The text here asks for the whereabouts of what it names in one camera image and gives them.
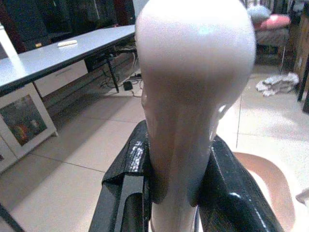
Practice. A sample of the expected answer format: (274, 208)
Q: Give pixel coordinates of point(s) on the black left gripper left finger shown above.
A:
(125, 186)

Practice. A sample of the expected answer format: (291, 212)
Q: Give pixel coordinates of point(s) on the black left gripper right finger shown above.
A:
(231, 193)

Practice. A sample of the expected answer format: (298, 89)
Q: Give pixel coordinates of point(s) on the black power adapter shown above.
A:
(127, 85)

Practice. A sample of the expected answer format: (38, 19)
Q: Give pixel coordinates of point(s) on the white power strip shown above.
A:
(136, 76)

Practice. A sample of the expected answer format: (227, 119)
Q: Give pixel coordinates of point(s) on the crumpled white cloth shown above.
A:
(277, 83)

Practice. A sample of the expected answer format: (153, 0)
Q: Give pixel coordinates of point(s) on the white framed picture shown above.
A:
(23, 118)

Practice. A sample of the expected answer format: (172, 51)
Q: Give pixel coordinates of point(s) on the white drawer cabinet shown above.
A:
(60, 77)

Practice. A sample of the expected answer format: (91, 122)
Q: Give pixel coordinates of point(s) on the long grey table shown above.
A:
(60, 55)

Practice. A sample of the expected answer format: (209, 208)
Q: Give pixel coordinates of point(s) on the small white remote control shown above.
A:
(67, 43)

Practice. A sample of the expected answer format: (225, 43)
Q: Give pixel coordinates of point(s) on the brown wooden cabinet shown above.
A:
(301, 43)

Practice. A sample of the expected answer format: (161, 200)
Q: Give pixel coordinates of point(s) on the red cushion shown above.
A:
(275, 21)

